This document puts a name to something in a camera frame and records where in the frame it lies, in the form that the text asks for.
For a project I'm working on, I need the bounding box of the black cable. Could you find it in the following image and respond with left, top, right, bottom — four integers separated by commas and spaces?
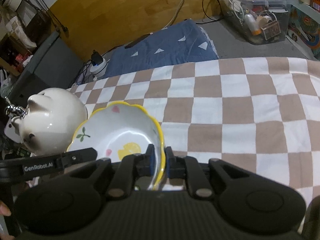
195, 0, 223, 25

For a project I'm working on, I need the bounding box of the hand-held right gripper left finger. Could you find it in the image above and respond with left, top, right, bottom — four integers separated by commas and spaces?
86, 144, 155, 201

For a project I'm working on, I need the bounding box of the yellow-rimmed floral ceramic bowl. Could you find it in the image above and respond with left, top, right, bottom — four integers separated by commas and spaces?
66, 100, 166, 191

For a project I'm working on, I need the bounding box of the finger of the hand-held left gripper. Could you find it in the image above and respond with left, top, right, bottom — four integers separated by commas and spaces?
60, 148, 98, 168

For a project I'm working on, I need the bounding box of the grey storage box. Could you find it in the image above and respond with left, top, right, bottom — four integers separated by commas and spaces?
7, 29, 83, 101

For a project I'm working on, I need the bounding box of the cream power cable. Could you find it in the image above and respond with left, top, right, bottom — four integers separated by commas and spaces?
162, 0, 187, 31

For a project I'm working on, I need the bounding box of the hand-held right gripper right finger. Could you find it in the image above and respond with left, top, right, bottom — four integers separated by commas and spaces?
164, 146, 242, 201

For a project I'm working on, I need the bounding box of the brown white checkered tablecloth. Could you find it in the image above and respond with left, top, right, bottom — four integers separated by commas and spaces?
24, 56, 320, 205

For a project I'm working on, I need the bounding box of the white ceramic cat jar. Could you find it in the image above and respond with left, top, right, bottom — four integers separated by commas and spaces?
18, 87, 88, 156

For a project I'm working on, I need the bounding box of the teal patterned box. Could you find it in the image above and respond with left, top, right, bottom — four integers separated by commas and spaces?
287, 2, 320, 61

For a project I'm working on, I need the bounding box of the clear plastic storage box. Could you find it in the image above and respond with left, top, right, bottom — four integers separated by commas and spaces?
212, 0, 288, 46

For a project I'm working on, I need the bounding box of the black charger on white socket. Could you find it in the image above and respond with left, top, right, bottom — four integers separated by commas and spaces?
89, 50, 111, 78

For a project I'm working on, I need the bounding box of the silver deer ornament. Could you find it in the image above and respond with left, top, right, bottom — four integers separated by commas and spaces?
4, 104, 28, 119

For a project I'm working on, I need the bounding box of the person's left hand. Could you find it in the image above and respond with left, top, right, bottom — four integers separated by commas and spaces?
0, 202, 12, 217

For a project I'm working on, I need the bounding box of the blue patterned cushion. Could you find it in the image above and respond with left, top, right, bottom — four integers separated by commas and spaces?
101, 19, 220, 81

